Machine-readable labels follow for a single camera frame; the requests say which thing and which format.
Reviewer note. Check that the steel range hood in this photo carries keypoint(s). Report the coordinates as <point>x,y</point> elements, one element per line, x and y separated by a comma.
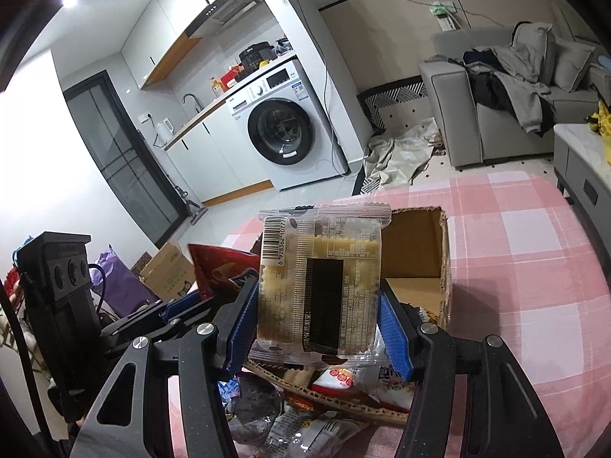
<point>224,9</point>

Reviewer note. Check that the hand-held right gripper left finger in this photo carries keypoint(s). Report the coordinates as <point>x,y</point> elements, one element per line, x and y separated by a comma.
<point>243,329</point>

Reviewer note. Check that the brown cardboard box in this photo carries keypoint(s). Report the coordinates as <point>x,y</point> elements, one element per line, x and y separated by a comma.
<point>415,243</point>

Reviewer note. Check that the white electric kettle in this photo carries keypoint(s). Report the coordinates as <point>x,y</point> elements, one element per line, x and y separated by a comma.
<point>163,129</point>

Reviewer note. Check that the blue cookie packet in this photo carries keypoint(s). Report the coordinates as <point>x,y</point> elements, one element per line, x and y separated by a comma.
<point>228,387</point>

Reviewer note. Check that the beige floor cloth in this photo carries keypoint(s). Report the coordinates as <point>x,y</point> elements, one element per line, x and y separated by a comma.
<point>401,152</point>

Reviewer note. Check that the floor mop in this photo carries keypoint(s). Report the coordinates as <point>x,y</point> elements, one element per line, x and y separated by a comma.
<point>193,206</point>

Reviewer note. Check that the white washing machine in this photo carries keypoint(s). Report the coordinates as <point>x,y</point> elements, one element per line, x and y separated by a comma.
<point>281,129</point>

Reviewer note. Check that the purple bag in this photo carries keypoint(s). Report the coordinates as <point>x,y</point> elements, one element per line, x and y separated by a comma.
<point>114,281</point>

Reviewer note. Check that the grey sofa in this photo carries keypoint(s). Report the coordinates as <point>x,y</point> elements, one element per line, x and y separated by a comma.
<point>458,124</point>

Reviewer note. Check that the light grey pillow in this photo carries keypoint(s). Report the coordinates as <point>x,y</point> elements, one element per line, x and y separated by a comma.
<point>570,64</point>

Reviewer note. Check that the white chip bag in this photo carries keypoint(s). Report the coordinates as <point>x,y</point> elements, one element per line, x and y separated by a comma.
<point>343,378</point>

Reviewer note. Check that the white kitchen cabinet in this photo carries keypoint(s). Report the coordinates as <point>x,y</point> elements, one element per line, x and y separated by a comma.
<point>210,162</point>
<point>162,33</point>

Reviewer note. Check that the red snack bag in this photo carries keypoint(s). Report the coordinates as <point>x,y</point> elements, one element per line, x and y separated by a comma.
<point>215,267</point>

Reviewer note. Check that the clear cracker packet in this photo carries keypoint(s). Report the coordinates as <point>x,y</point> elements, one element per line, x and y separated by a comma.
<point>315,267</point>

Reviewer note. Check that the yellow bottle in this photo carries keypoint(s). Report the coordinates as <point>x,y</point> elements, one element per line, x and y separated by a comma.
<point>217,87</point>

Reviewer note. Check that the black glass door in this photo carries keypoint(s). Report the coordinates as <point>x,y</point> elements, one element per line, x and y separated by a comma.
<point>119,152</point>

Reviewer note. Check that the yellow plastic bag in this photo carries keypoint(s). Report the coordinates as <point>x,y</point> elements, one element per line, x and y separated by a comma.
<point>604,119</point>

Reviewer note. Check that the pink checked tablecloth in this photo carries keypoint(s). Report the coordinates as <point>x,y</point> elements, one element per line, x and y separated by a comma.
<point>515,272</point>

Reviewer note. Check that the grey jacket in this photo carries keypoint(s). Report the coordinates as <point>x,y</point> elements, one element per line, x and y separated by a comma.
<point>522,100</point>

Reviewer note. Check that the kitchen faucet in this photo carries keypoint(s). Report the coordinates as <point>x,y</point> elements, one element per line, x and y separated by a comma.
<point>193,100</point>

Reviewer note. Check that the black pressure cooker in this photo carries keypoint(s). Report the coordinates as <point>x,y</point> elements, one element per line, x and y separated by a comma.
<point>255,55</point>

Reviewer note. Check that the white wall socket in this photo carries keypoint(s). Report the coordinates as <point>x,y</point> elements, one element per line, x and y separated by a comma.
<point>144,117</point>

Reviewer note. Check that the black clothing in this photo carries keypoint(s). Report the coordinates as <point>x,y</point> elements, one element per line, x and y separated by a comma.
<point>484,90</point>

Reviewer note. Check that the wall socket with green plug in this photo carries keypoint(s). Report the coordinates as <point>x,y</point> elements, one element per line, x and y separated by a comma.
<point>441,9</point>

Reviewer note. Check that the white upper kitchen cabinet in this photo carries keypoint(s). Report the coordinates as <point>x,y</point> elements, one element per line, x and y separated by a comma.
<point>162,33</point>

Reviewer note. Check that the white coffee table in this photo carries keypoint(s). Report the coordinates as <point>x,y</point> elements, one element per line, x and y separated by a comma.
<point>582,162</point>

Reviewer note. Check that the printed cardboard box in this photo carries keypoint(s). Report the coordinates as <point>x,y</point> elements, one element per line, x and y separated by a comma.
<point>167,267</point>

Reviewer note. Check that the white lower kitchen cabinet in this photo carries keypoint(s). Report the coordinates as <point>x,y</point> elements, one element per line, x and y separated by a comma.
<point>210,162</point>

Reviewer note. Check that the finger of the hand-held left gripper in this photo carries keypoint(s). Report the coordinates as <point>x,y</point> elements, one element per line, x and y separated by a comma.
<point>176,328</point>
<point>184,304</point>

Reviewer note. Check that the red box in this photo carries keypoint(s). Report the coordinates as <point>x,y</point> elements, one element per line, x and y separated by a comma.
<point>229,78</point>

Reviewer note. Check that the ceiling light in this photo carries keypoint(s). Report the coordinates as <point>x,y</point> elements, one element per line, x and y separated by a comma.
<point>69,1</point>

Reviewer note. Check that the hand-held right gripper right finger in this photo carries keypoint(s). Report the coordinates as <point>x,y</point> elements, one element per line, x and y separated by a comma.
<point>396,338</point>

